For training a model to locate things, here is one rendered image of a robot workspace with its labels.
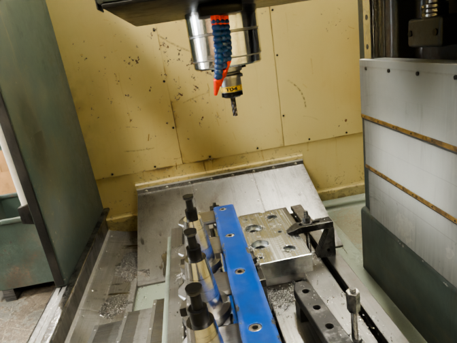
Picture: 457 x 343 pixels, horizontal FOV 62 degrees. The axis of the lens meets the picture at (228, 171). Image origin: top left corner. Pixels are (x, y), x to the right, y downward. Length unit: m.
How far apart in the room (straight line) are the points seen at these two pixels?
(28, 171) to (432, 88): 1.16
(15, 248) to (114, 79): 1.59
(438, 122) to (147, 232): 1.33
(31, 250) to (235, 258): 2.56
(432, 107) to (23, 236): 2.64
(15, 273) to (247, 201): 1.88
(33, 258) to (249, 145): 1.79
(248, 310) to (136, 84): 1.58
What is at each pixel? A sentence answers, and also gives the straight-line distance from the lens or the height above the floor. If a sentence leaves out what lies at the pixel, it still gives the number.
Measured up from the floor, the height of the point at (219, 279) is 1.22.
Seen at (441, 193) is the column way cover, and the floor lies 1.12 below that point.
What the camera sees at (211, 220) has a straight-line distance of 0.72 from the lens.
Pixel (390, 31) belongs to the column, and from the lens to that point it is 1.20.
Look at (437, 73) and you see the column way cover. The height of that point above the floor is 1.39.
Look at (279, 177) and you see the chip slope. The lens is 2.01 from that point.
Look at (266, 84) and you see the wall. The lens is 1.97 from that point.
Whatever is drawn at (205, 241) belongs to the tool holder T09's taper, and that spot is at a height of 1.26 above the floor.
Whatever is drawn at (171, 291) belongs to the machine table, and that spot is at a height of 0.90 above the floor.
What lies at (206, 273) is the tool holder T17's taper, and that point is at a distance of 0.46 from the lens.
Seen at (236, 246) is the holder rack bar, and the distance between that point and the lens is 0.60.
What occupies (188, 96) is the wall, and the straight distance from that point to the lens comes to 1.93.
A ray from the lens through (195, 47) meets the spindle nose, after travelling 0.87.
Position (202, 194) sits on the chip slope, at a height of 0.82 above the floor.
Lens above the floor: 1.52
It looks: 18 degrees down
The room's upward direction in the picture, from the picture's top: 9 degrees counter-clockwise
